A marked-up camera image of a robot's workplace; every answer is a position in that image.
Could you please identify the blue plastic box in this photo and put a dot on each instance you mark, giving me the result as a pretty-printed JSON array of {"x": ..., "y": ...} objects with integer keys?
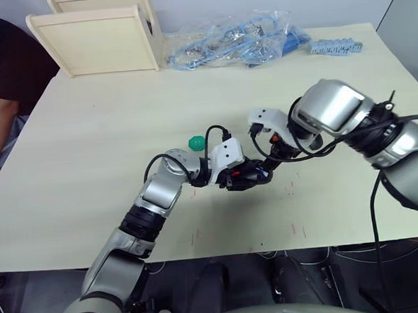
[{"x": 296, "y": 39}]

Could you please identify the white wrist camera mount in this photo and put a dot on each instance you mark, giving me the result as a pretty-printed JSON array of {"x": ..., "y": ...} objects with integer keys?
[
  {"x": 228, "y": 153},
  {"x": 268, "y": 117}
]

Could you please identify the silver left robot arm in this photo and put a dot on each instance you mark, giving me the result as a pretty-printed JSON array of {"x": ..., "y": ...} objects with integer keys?
[{"x": 158, "y": 195}]

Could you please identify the large pale wooden rack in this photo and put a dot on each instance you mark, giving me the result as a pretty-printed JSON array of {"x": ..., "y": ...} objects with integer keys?
[{"x": 96, "y": 46}]

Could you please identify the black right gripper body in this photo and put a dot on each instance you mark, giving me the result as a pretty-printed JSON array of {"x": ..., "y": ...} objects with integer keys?
[{"x": 283, "y": 146}]

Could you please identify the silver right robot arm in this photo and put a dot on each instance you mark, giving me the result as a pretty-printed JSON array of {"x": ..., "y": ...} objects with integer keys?
[{"x": 333, "y": 106}]

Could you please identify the black mouse base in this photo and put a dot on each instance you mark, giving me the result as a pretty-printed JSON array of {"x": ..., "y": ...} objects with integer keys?
[{"x": 263, "y": 176}]

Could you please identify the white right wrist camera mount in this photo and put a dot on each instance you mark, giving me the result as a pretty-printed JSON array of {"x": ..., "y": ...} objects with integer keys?
[{"x": 268, "y": 117}]

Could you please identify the light blue terminal strip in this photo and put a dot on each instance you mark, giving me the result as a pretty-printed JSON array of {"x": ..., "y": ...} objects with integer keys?
[{"x": 335, "y": 46}]

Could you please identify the person in dark shirt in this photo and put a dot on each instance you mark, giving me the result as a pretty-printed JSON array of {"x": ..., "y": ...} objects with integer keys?
[{"x": 8, "y": 59}]

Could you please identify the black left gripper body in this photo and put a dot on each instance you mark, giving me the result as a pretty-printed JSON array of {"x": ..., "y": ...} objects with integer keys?
[{"x": 237, "y": 179}]

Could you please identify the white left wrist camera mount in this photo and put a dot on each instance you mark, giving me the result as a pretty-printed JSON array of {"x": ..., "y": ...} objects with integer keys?
[{"x": 228, "y": 153}]

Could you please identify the green faceted ball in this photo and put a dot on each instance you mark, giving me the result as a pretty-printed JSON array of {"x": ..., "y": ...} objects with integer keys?
[{"x": 196, "y": 143}]

